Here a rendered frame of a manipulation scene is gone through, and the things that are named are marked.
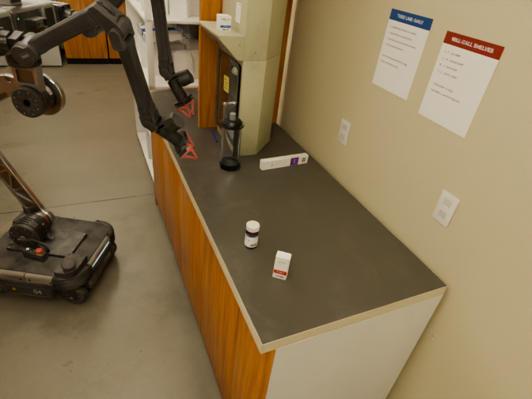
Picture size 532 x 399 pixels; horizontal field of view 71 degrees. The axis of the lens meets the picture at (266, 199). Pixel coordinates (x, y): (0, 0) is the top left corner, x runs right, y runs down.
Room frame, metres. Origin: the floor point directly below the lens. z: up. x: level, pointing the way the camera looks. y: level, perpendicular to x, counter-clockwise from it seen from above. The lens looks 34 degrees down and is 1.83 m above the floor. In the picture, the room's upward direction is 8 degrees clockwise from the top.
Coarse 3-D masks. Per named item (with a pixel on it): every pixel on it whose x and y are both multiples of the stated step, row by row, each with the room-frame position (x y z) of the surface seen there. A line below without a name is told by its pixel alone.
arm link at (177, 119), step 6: (174, 114) 1.43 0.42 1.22; (162, 120) 1.42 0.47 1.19; (168, 120) 1.41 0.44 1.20; (174, 120) 1.41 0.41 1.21; (180, 120) 1.44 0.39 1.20; (144, 126) 1.40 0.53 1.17; (150, 126) 1.40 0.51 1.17; (156, 126) 1.42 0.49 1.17; (168, 126) 1.41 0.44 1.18; (174, 126) 1.40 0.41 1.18; (180, 126) 1.42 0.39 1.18
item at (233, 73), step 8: (224, 56) 1.87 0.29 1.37; (224, 64) 1.86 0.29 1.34; (232, 64) 1.76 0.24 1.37; (224, 72) 1.86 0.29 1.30; (232, 72) 1.76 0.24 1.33; (240, 72) 1.68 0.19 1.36; (232, 80) 1.75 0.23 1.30; (232, 88) 1.74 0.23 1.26; (224, 96) 1.84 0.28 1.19; (232, 96) 1.74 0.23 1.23
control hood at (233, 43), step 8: (200, 24) 1.88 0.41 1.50; (208, 24) 1.85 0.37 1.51; (216, 32) 1.68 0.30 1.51; (224, 32) 1.70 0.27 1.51; (232, 32) 1.72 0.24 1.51; (224, 40) 1.64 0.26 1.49; (232, 40) 1.65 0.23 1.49; (240, 40) 1.67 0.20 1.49; (232, 48) 1.65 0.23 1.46; (240, 48) 1.67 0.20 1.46; (240, 56) 1.67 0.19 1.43
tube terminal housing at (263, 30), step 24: (240, 0) 1.75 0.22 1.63; (264, 0) 1.71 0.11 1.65; (240, 24) 1.74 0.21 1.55; (264, 24) 1.72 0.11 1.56; (264, 48) 1.72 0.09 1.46; (264, 72) 1.73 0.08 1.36; (240, 96) 1.68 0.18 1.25; (264, 96) 1.76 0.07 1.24; (264, 120) 1.80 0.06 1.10; (264, 144) 1.85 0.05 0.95
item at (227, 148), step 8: (224, 128) 1.53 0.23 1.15; (224, 136) 1.53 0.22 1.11; (232, 136) 1.52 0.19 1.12; (240, 136) 1.55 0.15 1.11; (224, 144) 1.53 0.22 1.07; (232, 144) 1.52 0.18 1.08; (240, 144) 1.56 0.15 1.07; (224, 152) 1.53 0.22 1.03; (232, 152) 1.52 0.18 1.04; (224, 160) 1.53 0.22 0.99; (232, 160) 1.53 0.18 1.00
